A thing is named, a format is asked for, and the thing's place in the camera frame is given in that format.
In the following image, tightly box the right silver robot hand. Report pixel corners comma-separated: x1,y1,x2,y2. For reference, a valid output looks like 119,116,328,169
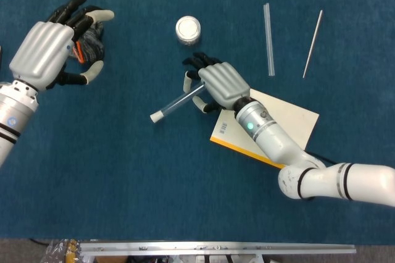
181,52,251,114

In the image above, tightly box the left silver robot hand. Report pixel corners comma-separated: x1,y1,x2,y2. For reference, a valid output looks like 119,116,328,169
8,0,115,93

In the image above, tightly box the clear glass test tube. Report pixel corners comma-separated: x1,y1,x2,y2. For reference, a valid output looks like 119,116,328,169
159,81,207,116

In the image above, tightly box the small white cap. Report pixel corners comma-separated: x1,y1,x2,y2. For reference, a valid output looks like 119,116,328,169
149,109,164,124

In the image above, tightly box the long clear glass tube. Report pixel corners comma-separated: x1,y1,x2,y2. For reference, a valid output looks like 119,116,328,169
262,2,276,77

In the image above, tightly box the grey knit glove orange tag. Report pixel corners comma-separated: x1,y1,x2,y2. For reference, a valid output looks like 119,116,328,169
69,20,106,65

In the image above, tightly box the white lidded round jar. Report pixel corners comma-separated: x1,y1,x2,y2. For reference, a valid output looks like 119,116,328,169
175,15,202,47

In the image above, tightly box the pale yellow booklet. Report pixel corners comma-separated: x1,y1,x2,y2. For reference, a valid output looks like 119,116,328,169
209,88,320,170

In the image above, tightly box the thin metal rod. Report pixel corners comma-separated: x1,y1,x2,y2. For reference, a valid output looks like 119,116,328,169
302,9,324,79

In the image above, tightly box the crinkled clear plastic bag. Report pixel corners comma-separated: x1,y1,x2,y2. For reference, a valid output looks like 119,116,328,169
39,238,81,263

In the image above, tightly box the aluminium profile rail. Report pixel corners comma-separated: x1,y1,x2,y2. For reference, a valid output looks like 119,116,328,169
79,241,357,257

